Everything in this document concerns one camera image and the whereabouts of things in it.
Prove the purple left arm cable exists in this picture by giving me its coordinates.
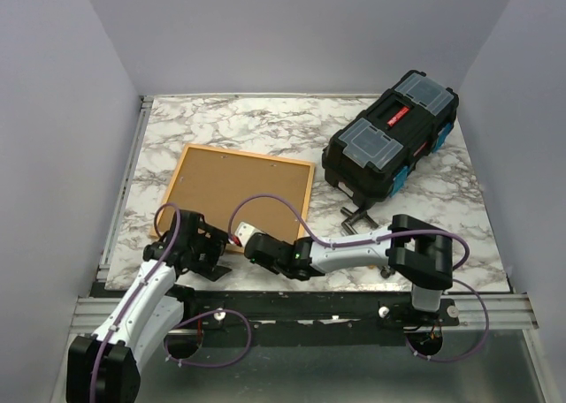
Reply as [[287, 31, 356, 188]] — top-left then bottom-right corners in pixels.
[[89, 202, 254, 403]]

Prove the grey metal clamp tool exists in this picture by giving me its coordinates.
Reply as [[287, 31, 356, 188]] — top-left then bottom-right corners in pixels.
[[340, 207, 395, 279]]

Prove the black plastic toolbox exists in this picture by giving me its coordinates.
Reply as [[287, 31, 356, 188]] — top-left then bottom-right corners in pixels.
[[322, 70, 459, 209]]

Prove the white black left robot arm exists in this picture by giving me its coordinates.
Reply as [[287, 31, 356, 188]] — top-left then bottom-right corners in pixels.
[[65, 209, 229, 402]]

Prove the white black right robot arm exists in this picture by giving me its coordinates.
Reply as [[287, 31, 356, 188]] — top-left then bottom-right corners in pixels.
[[235, 215, 453, 325]]

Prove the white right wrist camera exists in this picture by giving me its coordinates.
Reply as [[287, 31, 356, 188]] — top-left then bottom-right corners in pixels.
[[232, 222, 260, 248]]

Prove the aluminium extrusion rail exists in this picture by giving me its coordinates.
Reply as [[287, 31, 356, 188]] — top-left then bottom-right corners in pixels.
[[70, 294, 539, 334]]

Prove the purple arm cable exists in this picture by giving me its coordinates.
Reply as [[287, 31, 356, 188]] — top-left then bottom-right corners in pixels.
[[89, 202, 254, 403], [227, 194, 491, 363]]

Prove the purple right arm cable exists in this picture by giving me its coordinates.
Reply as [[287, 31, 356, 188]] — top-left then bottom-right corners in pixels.
[[227, 194, 491, 363]]

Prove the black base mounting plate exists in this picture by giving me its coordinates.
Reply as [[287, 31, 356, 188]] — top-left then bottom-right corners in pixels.
[[180, 289, 459, 347]]

